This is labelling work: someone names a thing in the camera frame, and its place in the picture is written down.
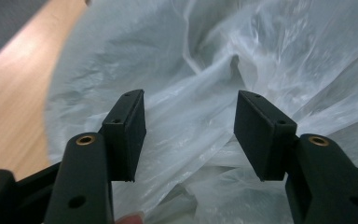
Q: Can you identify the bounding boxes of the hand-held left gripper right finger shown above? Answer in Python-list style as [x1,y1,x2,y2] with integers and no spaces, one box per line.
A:
[233,90,358,224]

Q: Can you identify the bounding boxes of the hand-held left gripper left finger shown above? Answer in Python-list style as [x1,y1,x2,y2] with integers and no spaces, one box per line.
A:
[43,89,147,224]

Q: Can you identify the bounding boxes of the white plastic bag blue edge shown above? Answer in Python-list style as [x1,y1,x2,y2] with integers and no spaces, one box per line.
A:
[45,0,358,224]

